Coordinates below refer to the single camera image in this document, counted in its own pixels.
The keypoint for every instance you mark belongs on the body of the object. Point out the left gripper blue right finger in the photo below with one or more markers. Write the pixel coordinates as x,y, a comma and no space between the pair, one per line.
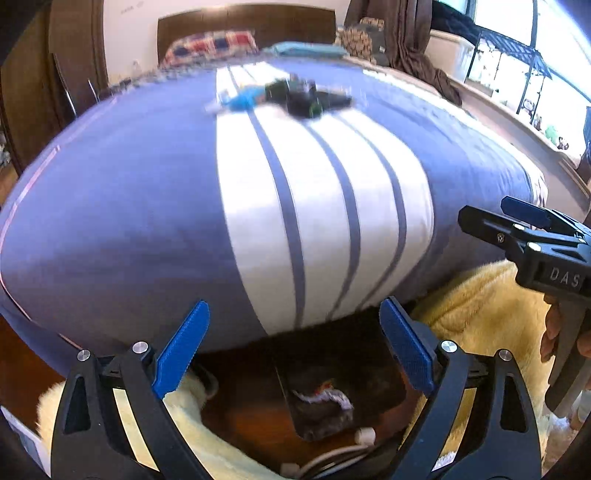
412,343

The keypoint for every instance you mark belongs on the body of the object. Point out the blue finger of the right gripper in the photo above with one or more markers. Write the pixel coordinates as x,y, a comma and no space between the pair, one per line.
508,233
526,212

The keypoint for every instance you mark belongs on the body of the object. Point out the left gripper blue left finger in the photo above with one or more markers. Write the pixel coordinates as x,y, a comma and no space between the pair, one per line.
173,359

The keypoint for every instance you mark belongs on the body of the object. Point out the dark green bottle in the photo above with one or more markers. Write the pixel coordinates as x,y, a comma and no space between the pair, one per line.
294,97

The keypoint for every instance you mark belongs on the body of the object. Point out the black trash bin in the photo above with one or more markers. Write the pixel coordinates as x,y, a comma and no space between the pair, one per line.
295,396

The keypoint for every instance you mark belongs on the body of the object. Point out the person's right hand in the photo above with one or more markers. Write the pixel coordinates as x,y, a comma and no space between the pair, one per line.
553,325

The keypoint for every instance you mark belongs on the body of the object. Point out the yellow fluffy rug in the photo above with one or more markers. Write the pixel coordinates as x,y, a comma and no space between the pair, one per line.
105,422

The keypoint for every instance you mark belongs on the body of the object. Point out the green frog plush toy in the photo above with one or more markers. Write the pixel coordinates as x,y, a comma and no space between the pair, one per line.
551,134

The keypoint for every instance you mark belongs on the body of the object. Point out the black folding rack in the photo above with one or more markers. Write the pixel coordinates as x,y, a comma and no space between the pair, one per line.
510,71

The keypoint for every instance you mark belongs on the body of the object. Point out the white storage box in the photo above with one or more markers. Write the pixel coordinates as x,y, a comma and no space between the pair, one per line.
451,53

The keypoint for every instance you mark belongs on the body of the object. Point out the blue white striped bedspread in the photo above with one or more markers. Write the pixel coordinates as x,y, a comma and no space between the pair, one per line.
147,204

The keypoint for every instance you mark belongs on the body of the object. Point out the brown curtain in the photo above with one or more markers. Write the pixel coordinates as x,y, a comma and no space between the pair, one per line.
407,34

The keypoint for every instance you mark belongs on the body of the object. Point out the brown patterned cushion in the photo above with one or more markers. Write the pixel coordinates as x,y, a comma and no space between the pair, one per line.
365,40

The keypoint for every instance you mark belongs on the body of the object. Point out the blue plastic wrapper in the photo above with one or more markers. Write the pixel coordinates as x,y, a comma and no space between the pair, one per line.
244,99

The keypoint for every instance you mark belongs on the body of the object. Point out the teal pillow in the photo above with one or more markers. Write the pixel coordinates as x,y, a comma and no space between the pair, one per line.
304,49

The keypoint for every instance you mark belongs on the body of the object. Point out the dark wooden headboard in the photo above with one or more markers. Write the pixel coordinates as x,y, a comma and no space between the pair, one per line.
269,23

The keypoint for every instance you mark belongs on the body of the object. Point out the plaid red blue pillow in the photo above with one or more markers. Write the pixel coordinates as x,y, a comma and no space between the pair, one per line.
209,46

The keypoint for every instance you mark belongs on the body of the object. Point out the dark wooden wardrobe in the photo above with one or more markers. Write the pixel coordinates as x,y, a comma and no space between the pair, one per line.
53,69

